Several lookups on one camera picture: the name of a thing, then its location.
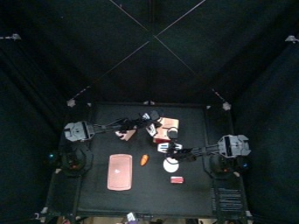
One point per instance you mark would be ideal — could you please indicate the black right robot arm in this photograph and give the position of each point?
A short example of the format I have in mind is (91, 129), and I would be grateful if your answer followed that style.
(234, 145)

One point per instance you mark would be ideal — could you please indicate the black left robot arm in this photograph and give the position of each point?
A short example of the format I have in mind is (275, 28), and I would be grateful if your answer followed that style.
(79, 131)

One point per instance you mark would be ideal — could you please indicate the pink box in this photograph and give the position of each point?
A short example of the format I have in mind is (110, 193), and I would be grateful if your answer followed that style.
(167, 122)

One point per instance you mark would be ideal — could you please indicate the white round plate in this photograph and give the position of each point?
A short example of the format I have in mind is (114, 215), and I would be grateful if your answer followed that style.
(171, 166)

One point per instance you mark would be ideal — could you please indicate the orange toy fruit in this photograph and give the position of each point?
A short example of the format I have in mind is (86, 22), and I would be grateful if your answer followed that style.
(145, 159)

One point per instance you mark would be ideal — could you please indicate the cream toy knife block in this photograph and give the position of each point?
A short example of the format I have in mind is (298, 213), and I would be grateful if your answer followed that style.
(126, 136)

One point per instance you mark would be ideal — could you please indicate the red and white block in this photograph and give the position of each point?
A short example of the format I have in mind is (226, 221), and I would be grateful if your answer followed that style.
(177, 180)

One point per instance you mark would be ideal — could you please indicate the pink rectangular tray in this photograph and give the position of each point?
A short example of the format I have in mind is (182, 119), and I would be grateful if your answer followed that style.
(119, 172)

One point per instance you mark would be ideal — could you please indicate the grey corner bracket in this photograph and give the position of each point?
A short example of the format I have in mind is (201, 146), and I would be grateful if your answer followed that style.
(71, 102)
(226, 106)

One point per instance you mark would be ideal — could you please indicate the grey frame clamp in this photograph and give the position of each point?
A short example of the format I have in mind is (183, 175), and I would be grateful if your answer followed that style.
(14, 37)
(291, 38)

